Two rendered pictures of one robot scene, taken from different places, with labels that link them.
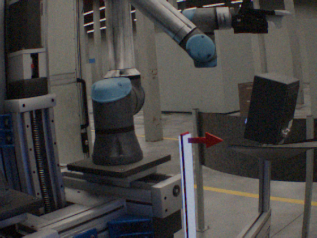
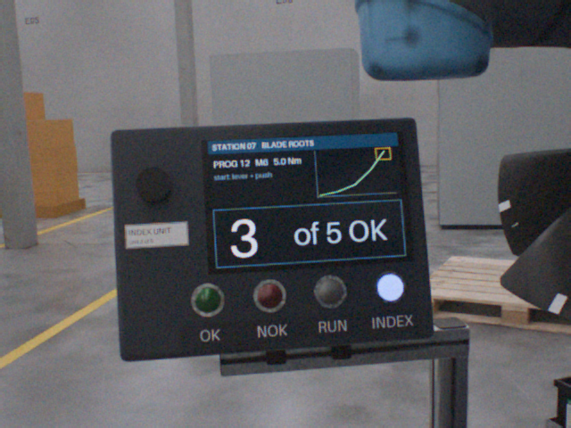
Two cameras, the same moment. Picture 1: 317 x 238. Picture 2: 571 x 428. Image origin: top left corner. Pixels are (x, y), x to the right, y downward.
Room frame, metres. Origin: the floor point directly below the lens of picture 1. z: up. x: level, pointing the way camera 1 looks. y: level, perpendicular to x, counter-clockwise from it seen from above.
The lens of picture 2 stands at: (1.57, 0.11, 1.27)
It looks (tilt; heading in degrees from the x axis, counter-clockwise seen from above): 10 degrees down; 234
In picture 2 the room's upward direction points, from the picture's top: 2 degrees counter-clockwise
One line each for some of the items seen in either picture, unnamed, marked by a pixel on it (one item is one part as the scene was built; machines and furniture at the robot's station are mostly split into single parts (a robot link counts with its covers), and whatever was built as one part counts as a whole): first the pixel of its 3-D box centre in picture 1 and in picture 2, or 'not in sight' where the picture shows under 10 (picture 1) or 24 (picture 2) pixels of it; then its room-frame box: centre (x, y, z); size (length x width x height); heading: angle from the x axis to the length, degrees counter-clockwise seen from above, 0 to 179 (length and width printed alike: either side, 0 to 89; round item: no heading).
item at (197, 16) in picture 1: (200, 20); not in sight; (1.28, -0.16, 1.43); 0.11 x 0.08 x 0.09; 80
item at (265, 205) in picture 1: (264, 179); (447, 416); (1.10, -0.29, 0.96); 0.03 x 0.03 x 0.20; 60
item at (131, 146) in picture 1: (115, 143); not in sight; (1.20, 0.13, 1.09); 0.15 x 0.15 x 0.10
